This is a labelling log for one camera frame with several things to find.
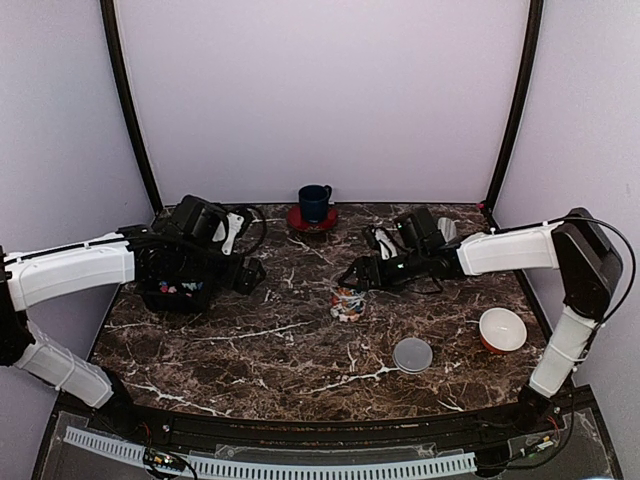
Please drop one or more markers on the metal scoop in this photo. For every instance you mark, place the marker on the metal scoop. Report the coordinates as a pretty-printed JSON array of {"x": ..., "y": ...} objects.
[{"x": 447, "y": 228}]

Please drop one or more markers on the left black frame post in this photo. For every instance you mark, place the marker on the left black frame post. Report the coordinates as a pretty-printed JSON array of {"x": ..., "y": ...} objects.
[{"x": 128, "y": 109}]

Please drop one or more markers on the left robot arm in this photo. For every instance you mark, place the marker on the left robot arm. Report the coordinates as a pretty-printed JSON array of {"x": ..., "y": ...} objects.
[{"x": 28, "y": 279}]

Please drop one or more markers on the clear plastic cup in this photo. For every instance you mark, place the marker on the clear plastic cup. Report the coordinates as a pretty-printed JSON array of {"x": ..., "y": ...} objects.
[{"x": 347, "y": 305}]

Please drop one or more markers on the black three-compartment candy bin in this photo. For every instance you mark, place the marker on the black three-compartment candy bin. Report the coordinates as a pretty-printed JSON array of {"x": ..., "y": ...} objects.
[{"x": 175, "y": 276}]

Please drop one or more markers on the dark blue mug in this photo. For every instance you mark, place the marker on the dark blue mug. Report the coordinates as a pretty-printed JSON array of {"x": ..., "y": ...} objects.
[{"x": 313, "y": 202}]

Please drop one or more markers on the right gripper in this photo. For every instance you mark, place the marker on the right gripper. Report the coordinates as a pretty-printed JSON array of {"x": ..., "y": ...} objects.
[{"x": 379, "y": 278}]

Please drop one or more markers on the right black frame post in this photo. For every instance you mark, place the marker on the right black frame post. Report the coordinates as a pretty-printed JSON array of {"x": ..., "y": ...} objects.
[{"x": 524, "y": 74}]

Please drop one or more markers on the white slotted cable duct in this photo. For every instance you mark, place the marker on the white slotted cable duct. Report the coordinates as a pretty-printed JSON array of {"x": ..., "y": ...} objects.
[{"x": 241, "y": 462}]

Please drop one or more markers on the black front rail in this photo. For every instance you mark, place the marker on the black front rail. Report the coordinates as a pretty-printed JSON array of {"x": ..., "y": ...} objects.
[{"x": 472, "y": 428}]

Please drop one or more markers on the orange white bowl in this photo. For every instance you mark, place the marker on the orange white bowl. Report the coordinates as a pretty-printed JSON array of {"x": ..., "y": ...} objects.
[{"x": 502, "y": 331}]

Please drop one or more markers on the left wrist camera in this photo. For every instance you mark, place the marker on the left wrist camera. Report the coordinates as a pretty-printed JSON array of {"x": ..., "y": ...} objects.
[{"x": 227, "y": 232}]

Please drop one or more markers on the black frame post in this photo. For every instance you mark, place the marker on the black frame post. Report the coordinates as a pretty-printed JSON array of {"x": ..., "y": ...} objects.
[
  {"x": 524, "y": 74},
  {"x": 128, "y": 109}
]

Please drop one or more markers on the round metal lid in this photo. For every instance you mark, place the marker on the round metal lid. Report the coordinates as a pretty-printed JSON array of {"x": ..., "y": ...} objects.
[{"x": 412, "y": 355}]

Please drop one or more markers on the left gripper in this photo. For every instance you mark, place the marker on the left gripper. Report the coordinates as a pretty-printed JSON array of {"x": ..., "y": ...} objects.
[{"x": 247, "y": 282}]

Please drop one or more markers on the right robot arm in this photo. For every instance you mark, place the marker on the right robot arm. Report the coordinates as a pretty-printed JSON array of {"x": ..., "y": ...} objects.
[{"x": 577, "y": 245}]

